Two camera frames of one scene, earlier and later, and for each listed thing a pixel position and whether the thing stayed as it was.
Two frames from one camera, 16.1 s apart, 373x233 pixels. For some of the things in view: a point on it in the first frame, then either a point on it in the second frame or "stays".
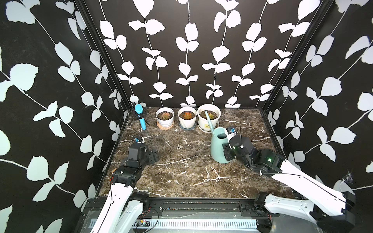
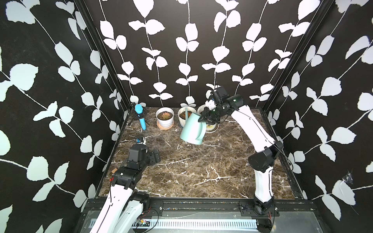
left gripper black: [152, 158] stays
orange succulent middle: [187, 115] stays
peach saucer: [164, 128] stays
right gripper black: [227, 150] -> [206, 118]
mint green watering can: [219, 138] -> [194, 131]
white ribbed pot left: [165, 117] stays
